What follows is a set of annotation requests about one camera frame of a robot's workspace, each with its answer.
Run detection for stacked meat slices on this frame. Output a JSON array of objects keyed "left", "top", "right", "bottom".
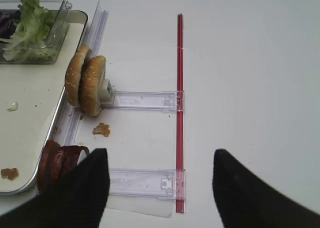
[{"left": 36, "top": 139, "right": 90, "bottom": 193}]

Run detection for right red rail strip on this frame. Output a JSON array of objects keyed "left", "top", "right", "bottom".
[{"left": 175, "top": 13, "right": 185, "bottom": 214}]

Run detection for clear lower right pusher track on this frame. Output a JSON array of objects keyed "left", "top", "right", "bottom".
[{"left": 107, "top": 168, "right": 186, "bottom": 218}]

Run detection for white metal tray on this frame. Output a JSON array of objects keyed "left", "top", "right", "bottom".
[{"left": 0, "top": 10, "right": 88, "bottom": 196}]

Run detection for fried crumb on table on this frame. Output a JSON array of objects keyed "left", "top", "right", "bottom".
[{"left": 92, "top": 122, "right": 111, "bottom": 137}]

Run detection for sesame bun top rear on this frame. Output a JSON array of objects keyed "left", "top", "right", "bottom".
[{"left": 64, "top": 45, "right": 92, "bottom": 107}]

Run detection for sesame bun top front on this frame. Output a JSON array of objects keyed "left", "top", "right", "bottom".
[{"left": 79, "top": 55, "right": 106, "bottom": 117}]

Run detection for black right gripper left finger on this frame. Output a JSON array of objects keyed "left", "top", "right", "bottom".
[{"left": 0, "top": 148, "right": 110, "bottom": 228}]

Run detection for sesame bun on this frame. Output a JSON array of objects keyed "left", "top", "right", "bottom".
[
  {"left": 64, "top": 45, "right": 92, "bottom": 107},
  {"left": 79, "top": 55, "right": 106, "bottom": 117}
]

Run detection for clear pusher track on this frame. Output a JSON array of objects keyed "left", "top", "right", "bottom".
[
  {"left": 107, "top": 168, "right": 186, "bottom": 218},
  {"left": 98, "top": 79, "right": 177, "bottom": 112}
]

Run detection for white onion scrap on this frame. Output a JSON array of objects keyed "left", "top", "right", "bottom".
[{"left": 7, "top": 101, "right": 19, "bottom": 112}]

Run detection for clear upper right pusher track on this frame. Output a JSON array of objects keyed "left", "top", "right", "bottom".
[{"left": 98, "top": 79, "right": 177, "bottom": 112}]

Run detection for fried crumb on tray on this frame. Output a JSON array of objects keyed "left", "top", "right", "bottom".
[{"left": 0, "top": 168, "right": 19, "bottom": 181}]

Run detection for purple cabbage pieces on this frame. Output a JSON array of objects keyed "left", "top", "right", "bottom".
[{"left": 0, "top": 9, "right": 22, "bottom": 49}]

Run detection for clear plastic salad box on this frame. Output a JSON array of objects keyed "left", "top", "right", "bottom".
[{"left": 0, "top": 0, "right": 72, "bottom": 64}]

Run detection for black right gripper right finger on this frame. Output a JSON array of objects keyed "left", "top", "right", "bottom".
[{"left": 212, "top": 149, "right": 320, "bottom": 228}]

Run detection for green lettuce leaves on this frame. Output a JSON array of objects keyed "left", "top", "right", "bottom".
[{"left": 2, "top": 0, "right": 57, "bottom": 63}]

